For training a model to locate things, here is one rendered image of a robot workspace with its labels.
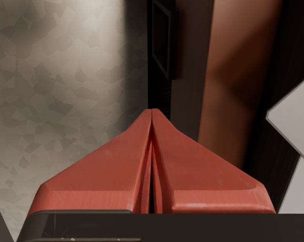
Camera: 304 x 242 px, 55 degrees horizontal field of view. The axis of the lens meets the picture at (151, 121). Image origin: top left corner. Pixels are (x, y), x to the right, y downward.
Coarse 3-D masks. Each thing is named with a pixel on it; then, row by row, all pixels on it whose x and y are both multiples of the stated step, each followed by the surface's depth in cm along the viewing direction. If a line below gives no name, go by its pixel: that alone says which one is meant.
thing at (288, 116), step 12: (300, 84) 13; (288, 96) 13; (300, 96) 14; (276, 108) 14; (288, 108) 14; (300, 108) 14; (276, 120) 14; (288, 120) 14; (300, 120) 14; (288, 132) 15; (300, 132) 15; (300, 144) 16
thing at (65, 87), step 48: (0, 0) 25; (48, 0) 26; (96, 0) 27; (144, 0) 28; (0, 48) 27; (48, 48) 28; (96, 48) 29; (144, 48) 30; (0, 96) 29; (48, 96) 31; (96, 96) 32; (144, 96) 34; (0, 144) 33; (48, 144) 34; (96, 144) 36; (0, 192) 36
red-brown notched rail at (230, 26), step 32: (192, 0) 17; (224, 0) 14; (256, 0) 15; (192, 32) 18; (224, 32) 15; (256, 32) 16; (192, 64) 18; (224, 64) 16; (256, 64) 17; (192, 96) 19; (224, 96) 18; (256, 96) 18; (192, 128) 20; (224, 128) 19
